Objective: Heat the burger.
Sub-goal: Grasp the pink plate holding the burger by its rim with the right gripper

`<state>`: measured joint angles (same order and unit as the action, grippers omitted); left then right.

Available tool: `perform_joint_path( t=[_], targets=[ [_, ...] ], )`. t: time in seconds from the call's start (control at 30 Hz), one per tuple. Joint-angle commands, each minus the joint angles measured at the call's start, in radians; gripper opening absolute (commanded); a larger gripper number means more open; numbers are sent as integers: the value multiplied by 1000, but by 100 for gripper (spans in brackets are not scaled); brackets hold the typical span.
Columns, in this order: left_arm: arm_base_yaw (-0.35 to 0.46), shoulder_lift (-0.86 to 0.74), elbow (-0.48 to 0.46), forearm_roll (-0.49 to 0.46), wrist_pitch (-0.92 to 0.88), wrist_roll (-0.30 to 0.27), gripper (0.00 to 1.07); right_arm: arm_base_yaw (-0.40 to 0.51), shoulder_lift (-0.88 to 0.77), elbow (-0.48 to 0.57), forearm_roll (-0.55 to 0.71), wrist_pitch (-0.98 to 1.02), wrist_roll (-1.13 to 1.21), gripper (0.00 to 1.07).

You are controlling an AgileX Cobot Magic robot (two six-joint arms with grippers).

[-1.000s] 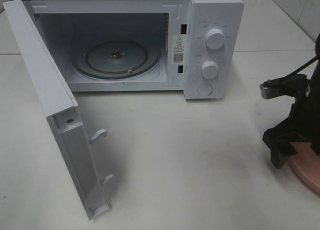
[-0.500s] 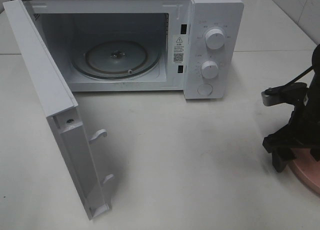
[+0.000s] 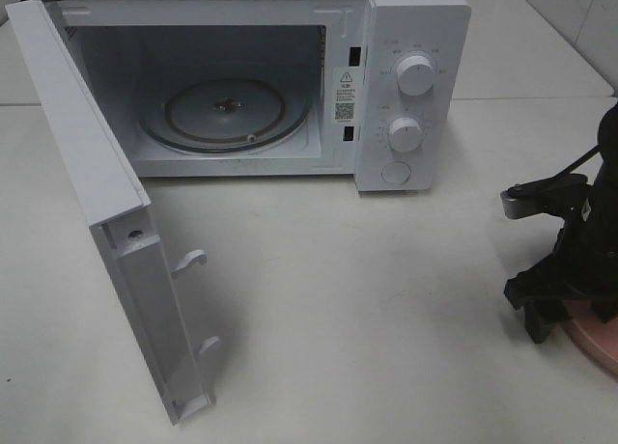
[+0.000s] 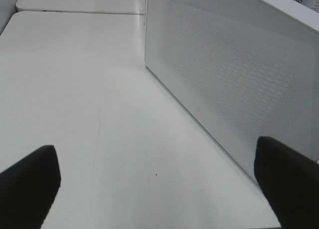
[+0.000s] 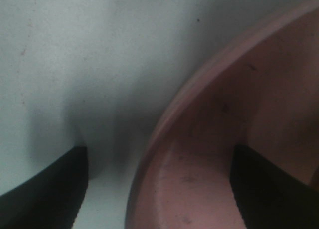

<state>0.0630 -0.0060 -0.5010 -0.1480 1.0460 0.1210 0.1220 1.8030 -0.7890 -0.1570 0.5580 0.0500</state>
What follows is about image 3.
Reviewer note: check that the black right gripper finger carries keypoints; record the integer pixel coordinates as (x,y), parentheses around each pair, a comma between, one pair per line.
(541,316)
(605,307)

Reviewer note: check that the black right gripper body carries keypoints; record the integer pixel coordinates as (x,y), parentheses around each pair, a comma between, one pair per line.
(583,261)

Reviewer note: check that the pink round plate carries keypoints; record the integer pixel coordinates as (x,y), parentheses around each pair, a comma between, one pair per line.
(596,339)

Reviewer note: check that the white round door button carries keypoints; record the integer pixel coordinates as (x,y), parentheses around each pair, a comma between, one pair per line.
(396,173)

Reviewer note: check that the white microwave door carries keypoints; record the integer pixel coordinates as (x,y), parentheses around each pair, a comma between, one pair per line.
(117,209)

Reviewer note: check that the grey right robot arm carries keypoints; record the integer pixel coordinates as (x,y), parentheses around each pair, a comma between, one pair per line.
(591,162)

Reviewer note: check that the lower white round knob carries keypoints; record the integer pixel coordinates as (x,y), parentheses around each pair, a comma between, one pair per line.
(405,135)

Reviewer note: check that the white round knob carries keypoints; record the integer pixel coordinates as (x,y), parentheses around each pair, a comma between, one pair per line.
(405,135)
(415,74)

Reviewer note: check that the upper white round knob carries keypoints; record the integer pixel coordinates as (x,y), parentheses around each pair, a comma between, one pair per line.
(415,74)

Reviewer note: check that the white microwave oven body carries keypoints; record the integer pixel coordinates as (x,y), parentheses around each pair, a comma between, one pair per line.
(137,48)

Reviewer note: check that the white warning label sticker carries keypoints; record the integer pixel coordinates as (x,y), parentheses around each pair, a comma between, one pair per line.
(345,91)

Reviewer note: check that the glass microwave turntable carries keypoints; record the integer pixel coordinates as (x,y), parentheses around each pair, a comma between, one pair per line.
(224,115)

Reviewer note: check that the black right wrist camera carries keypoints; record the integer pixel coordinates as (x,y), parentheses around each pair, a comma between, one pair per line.
(555,197)

